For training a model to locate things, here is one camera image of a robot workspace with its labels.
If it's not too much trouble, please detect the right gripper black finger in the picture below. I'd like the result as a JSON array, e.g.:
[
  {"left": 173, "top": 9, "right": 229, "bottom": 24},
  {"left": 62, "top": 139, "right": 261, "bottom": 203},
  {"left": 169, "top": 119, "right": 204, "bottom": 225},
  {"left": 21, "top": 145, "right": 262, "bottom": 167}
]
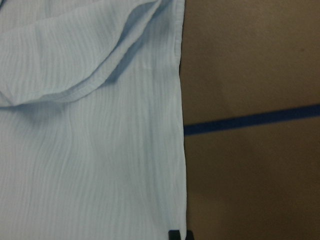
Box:
[{"left": 168, "top": 230, "right": 194, "bottom": 240}]

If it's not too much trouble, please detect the light blue button-up shirt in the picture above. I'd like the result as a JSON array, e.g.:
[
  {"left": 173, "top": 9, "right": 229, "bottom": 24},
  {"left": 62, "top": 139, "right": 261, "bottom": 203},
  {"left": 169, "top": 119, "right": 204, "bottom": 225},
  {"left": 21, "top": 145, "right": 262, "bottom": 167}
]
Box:
[{"left": 0, "top": 0, "right": 187, "bottom": 240}]

